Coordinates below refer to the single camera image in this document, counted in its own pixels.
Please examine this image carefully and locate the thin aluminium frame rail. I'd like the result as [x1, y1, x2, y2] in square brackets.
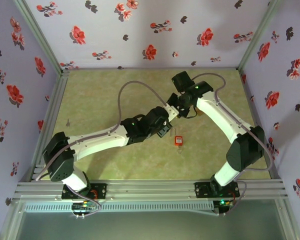
[66, 66, 241, 72]

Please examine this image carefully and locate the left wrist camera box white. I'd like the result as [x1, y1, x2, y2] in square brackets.
[163, 104, 179, 120]

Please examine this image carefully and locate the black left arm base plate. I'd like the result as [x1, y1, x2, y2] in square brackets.
[61, 183, 108, 200]

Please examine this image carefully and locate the aluminium side frame rail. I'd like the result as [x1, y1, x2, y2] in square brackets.
[19, 69, 70, 182]
[238, 69, 283, 180]

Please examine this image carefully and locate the red padlock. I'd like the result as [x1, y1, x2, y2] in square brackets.
[170, 126, 184, 146]

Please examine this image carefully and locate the grey slotted cable duct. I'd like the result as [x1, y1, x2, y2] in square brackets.
[23, 201, 215, 213]

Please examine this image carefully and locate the aluminium frame rail wide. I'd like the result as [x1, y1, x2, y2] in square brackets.
[13, 179, 289, 202]

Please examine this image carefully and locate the aluminium frame post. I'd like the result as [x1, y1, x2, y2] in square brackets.
[236, 0, 284, 71]
[12, 0, 66, 73]
[0, 199, 26, 240]
[274, 199, 300, 240]

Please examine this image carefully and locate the grey left arm cable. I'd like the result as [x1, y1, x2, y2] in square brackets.
[34, 81, 169, 219]

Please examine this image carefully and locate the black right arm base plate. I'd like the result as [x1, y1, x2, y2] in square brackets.
[194, 181, 241, 200]

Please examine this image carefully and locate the grey right arm cable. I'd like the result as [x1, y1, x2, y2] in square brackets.
[191, 72, 275, 217]

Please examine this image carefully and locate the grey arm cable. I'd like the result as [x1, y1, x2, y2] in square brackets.
[34, 81, 169, 219]
[191, 72, 275, 217]

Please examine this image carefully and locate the thin black right gripper cable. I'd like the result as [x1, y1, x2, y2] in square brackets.
[184, 108, 200, 120]

